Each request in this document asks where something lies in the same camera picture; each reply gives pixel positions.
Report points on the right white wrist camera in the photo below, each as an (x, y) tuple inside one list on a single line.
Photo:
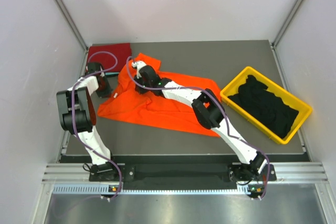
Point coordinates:
[(138, 64)]

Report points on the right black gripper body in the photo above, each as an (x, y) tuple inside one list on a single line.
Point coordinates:
[(140, 81)]

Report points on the right aluminium frame post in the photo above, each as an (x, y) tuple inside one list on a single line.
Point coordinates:
[(284, 27)]

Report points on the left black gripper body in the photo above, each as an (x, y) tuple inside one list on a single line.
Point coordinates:
[(104, 90)]

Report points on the left aluminium frame post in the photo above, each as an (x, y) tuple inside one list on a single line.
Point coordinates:
[(70, 22)]

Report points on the grey slotted cable duct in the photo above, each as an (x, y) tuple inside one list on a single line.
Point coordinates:
[(106, 189)]

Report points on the black t shirt in bin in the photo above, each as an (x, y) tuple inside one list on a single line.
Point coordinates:
[(265, 107)]

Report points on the folded red t shirt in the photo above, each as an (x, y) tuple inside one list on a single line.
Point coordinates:
[(111, 55)]

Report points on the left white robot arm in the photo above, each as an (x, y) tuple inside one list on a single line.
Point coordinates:
[(78, 117)]

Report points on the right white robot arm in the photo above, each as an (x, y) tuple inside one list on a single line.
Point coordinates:
[(209, 113)]

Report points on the orange t shirt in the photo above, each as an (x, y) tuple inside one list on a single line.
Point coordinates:
[(127, 105)]

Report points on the folded teal t shirt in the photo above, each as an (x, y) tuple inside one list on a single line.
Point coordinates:
[(111, 74)]

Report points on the aluminium frame post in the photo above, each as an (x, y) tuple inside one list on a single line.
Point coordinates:
[(70, 22), (284, 27)]

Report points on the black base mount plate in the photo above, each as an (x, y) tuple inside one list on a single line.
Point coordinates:
[(183, 176)]

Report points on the yellow plastic bin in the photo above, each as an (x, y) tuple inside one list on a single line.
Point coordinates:
[(289, 99)]

